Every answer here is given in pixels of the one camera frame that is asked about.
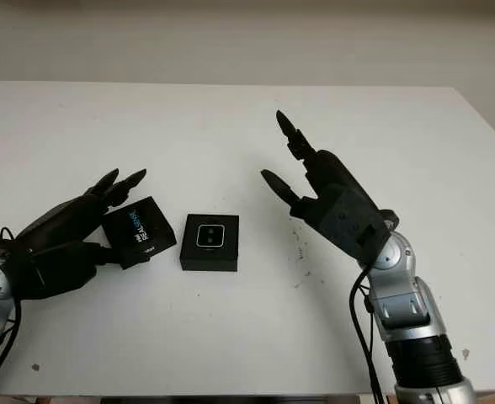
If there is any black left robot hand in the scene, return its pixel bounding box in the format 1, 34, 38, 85
0, 167, 148, 270

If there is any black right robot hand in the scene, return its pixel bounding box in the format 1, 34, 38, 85
260, 109, 379, 237

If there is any black box lid RealSense print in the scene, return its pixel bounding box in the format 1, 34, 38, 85
101, 195, 178, 270

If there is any small silver depth camera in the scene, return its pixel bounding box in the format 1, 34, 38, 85
195, 224, 226, 250

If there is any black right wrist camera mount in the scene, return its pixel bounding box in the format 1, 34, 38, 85
321, 184, 395, 269

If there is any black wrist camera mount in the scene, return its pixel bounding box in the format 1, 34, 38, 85
3, 242, 100, 301
321, 184, 395, 269

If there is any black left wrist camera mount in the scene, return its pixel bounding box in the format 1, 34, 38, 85
3, 242, 100, 301

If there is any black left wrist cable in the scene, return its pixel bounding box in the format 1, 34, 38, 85
0, 226, 24, 395

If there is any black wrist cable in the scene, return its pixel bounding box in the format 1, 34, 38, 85
0, 226, 24, 395
348, 208, 400, 404

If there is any black camera box base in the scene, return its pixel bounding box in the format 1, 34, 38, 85
178, 213, 240, 274

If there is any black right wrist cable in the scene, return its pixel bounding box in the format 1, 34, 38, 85
348, 208, 400, 404

